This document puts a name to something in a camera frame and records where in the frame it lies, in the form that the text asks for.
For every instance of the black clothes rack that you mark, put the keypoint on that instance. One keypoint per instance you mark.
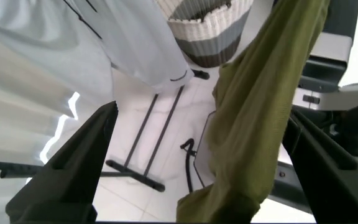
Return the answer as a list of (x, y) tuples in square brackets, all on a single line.
[(135, 175)]

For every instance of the white laundry basket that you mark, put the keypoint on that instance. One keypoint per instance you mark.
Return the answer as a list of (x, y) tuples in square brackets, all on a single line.
[(210, 34)]

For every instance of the pale grey shorts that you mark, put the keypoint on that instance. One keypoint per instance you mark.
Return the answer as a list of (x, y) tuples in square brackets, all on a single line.
[(135, 40)]

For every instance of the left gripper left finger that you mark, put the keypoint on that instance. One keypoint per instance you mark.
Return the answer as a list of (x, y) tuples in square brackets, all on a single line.
[(70, 174)]

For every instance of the white curtain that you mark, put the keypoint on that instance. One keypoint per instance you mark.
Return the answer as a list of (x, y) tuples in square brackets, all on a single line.
[(11, 109)]

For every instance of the green garment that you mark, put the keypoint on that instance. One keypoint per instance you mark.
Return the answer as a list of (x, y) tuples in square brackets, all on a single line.
[(253, 109)]

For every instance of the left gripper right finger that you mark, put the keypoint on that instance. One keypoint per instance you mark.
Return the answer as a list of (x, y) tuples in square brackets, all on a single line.
[(331, 174)]

